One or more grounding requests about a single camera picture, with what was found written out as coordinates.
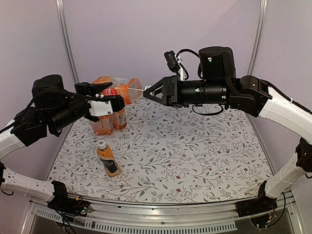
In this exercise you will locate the orange bottle back left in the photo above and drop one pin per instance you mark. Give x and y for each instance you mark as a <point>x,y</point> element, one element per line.
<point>104,126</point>

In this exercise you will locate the floral patterned table mat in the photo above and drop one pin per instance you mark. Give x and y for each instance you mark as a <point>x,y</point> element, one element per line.
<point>166,155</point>

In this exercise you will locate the small orange black bottle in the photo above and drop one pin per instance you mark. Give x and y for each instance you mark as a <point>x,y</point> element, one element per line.
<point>106,156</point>

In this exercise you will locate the aluminium frame post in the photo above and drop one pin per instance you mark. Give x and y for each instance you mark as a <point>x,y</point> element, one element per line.
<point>66,40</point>
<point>258,36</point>

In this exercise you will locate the front aluminium rail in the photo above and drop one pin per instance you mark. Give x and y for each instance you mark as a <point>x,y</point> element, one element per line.
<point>116,217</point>

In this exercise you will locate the large orange juice bottle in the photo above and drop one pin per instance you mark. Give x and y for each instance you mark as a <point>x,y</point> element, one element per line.
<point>130,89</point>

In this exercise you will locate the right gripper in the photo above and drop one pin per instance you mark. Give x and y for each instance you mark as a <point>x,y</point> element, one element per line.
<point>169,88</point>

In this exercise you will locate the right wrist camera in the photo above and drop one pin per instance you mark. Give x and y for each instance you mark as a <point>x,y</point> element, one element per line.
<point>174,65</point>

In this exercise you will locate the left aluminium frame post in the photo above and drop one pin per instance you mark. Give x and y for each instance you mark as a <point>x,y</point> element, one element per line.
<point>66,40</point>

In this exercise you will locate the right aluminium frame post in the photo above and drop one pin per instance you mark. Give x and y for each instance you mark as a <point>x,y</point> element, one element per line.
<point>258,36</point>

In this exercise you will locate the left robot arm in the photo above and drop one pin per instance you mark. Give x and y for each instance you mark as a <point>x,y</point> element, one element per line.
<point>51,109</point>

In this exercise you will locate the orange bottle back right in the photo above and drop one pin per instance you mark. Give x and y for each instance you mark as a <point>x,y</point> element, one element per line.
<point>119,119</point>

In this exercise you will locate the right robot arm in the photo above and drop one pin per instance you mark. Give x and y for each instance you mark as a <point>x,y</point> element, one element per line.
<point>219,85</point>

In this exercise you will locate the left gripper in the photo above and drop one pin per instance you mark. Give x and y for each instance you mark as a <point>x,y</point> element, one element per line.
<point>93,88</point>

